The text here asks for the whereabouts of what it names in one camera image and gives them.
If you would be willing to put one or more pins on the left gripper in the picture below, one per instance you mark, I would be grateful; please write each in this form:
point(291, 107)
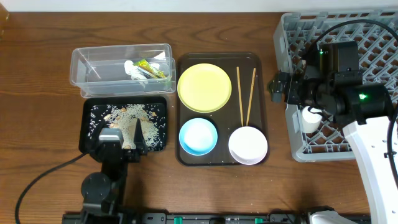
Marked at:
point(125, 152)

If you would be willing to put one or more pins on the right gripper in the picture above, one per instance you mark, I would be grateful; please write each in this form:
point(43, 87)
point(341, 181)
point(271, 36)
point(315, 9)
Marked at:
point(292, 90)

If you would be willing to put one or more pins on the wooden chopstick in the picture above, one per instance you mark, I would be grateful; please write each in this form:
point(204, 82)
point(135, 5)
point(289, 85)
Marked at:
point(250, 95)
point(240, 97)

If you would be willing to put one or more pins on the rice and food scraps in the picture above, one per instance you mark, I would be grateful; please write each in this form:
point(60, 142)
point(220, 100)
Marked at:
point(152, 117)

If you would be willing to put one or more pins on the white paper cup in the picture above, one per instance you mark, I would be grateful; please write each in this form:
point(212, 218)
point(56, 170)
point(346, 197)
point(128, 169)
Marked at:
point(311, 119)

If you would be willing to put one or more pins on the pink white bowl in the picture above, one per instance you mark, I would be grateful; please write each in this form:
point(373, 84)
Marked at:
point(248, 145)

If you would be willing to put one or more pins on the white tissue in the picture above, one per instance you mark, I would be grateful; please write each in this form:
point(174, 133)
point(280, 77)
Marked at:
point(133, 71)

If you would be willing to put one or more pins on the light blue bowl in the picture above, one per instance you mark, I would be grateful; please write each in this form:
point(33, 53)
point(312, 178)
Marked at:
point(198, 136)

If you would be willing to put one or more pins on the green snack wrapper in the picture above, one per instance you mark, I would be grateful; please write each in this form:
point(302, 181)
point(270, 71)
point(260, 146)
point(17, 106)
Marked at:
point(148, 69)

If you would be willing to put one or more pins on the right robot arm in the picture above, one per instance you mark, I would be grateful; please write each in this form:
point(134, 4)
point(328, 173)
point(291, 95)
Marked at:
point(332, 83)

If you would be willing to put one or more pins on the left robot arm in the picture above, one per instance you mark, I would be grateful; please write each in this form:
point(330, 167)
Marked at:
point(103, 191)

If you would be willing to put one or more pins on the black waste tray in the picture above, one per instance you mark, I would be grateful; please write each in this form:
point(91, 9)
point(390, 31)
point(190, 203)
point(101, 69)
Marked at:
point(93, 102)

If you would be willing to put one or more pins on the grey dishwasher rack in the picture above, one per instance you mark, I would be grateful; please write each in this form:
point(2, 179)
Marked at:
point(377, 52)

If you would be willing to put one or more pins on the dark brown serving tray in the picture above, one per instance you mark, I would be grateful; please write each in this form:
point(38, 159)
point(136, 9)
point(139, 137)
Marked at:
point(226, 119)

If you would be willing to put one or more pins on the yellow plate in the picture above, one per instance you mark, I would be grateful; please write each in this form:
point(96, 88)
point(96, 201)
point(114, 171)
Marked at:
point(204, 88)

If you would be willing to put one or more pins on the clear plastic bin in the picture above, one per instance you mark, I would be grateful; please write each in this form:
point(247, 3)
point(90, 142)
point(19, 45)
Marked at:
point(99, 71)

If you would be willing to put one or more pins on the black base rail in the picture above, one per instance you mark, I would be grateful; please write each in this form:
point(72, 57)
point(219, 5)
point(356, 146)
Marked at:
point(162, 218)

